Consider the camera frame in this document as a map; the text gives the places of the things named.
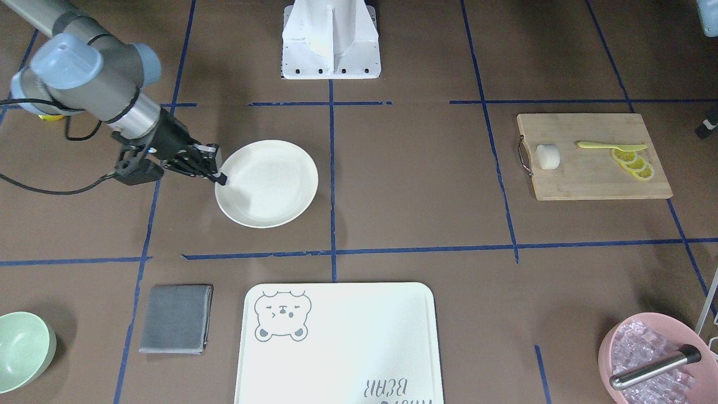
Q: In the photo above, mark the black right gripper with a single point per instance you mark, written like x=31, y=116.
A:
x=170, y=139

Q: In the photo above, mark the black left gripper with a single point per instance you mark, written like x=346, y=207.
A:
x=703, y=132

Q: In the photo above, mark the white round plate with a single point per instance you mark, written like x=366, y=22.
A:
x=269, y=183

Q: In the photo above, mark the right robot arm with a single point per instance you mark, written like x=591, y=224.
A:
x=82, y=67

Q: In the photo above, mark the white steamed bun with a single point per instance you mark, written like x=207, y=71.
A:
x=548, y=156

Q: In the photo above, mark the white bear serving tray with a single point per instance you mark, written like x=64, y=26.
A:
x=339, y=342

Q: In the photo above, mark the light blue cup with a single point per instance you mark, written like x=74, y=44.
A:
x=707, y=14

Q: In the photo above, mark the yellow-green plastic knife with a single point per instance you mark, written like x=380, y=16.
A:
x=598, y=145

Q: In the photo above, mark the bamboo cutting board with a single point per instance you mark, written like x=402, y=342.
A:
x=588, y=174

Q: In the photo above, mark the grey folded cloth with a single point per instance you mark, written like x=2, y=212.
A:
x=177, y=319

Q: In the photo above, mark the yellow lemon upper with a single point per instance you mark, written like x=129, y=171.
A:
x=51, y=118

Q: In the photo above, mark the pink bowl with ice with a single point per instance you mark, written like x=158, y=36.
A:
x=644, y=337

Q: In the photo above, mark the green bowl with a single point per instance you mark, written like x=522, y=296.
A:
x=28, y=345

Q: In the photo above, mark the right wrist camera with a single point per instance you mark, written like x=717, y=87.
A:
x=133, y=167

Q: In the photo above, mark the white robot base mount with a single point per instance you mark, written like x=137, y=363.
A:
x=330, y=40

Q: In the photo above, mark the wire cup rack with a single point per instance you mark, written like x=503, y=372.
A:
x=707, y=315

